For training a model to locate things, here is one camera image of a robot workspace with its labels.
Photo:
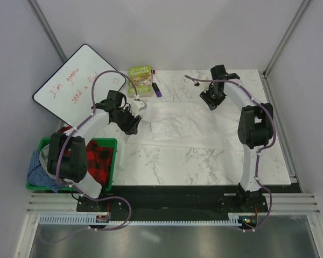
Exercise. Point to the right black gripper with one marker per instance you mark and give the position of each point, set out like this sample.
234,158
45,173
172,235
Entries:
212,104

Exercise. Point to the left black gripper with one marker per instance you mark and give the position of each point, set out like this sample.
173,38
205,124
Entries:
132,127

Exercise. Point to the white long sleeve shirt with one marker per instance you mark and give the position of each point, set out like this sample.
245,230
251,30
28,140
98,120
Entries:
188,125

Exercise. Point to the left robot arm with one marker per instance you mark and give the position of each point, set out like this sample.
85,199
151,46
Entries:
67,155

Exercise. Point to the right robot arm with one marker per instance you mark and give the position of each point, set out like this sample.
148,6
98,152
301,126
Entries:
256,132

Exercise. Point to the purple marker pen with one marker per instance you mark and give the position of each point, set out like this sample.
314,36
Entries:
156,89

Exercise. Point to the red black plaid shirt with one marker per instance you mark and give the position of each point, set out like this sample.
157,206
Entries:
100,156

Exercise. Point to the green paperback book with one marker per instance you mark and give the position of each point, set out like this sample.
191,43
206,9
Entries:
142,79

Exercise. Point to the white whiteboard with red writing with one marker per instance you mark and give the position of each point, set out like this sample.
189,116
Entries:
68,92

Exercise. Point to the green plastic bin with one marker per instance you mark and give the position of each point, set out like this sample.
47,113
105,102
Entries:
101,154

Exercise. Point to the grey shirt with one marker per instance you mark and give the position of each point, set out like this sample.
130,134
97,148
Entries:
43,158

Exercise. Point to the blue checked shirt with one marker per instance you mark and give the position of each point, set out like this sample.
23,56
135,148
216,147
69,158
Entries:
37,176

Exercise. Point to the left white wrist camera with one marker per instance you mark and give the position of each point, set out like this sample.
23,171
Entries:
137,106

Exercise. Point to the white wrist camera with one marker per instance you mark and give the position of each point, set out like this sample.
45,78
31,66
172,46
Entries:
137,106
203,85

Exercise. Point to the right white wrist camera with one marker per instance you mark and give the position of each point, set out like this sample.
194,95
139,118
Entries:
203,85

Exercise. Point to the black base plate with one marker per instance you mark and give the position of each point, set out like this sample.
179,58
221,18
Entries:
166,202

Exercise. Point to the aluminium rail frame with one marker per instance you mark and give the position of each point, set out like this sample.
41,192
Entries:
52,203

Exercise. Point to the white slotted cable duct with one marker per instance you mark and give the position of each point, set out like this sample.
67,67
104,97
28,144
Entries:
97,220

